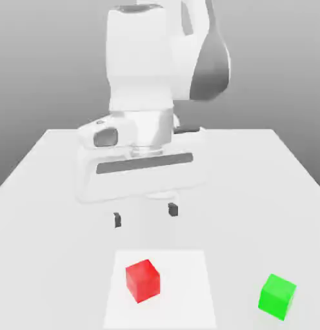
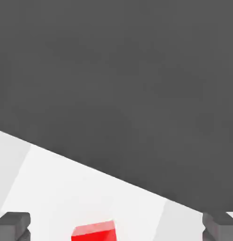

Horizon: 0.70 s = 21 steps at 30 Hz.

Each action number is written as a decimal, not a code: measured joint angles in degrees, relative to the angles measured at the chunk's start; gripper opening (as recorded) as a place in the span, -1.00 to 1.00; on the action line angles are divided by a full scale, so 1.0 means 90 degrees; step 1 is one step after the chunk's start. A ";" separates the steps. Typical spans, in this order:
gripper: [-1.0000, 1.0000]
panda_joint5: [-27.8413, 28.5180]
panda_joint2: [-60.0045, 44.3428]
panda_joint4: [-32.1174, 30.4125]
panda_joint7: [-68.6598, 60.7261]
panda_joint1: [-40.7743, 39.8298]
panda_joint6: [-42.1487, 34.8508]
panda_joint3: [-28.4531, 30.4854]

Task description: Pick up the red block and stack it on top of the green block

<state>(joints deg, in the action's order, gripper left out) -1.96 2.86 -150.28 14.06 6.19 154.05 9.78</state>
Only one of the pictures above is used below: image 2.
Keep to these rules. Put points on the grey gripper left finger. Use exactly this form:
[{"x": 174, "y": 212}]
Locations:
[{"x": 12, "y": 226}]

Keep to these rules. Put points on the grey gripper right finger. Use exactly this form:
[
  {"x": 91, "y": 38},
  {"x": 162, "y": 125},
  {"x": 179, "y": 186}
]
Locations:
[{"x": 221, "y": 228}]

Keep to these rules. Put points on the small red cube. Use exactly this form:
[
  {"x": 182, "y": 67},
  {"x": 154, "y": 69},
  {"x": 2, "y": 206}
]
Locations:
[{"x": 94, "y": 233}]

